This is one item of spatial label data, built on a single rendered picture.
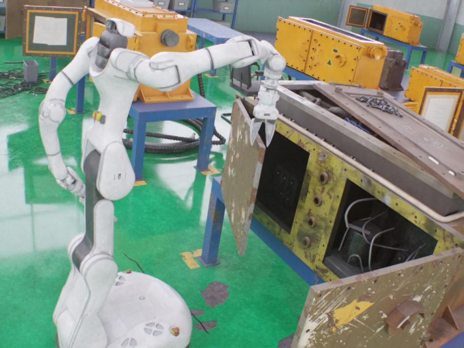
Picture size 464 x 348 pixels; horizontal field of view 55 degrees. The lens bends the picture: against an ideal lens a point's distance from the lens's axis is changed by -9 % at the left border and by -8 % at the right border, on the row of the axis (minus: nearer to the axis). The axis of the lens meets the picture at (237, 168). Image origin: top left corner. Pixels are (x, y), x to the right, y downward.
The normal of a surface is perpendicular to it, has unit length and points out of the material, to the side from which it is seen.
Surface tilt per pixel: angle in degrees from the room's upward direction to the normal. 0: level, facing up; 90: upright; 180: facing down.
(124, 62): 90
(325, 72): 90
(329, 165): 90
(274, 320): 0
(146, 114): 90
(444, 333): 0
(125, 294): 73
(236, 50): 58
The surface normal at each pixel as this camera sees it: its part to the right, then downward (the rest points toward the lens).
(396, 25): -0.83, 0.11
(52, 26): 0.26, 0.45
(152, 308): 0.14, -0.89
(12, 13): 0.85, 0.34
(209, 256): 0.53, 0.44
